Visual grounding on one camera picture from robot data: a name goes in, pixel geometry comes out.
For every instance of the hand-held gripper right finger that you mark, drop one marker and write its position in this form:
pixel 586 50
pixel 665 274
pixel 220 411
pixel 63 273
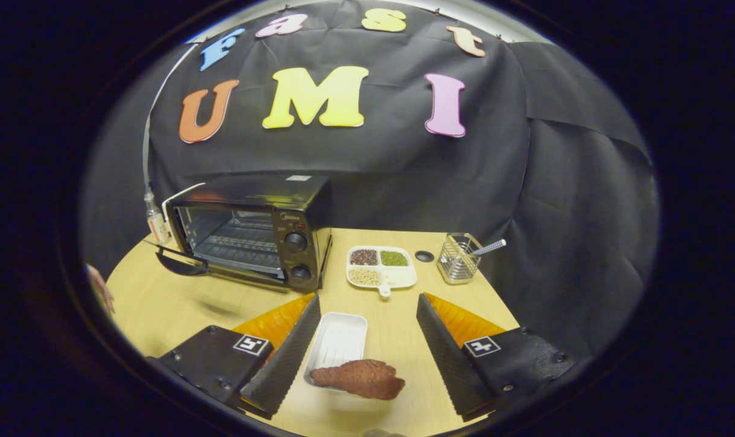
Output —
pixel 449 358

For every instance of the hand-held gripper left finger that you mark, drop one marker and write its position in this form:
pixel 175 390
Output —
pixel 288 358

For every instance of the brown meat piece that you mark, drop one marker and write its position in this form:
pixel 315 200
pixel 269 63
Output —
pixel 361 379

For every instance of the black toaster oven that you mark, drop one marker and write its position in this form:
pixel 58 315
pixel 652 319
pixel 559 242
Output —
pixel 294 200

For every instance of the white rectangular tray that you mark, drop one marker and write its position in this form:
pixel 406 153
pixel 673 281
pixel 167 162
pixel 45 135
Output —
pixel 338 340

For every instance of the small black round disc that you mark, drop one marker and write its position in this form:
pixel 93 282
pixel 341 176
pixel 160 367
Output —
pixel 424 256

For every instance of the white divided plate with beans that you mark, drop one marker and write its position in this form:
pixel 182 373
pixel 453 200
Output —
pixel 382 270

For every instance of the clear plastic bottle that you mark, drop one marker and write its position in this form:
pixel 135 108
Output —
pixel 156 224

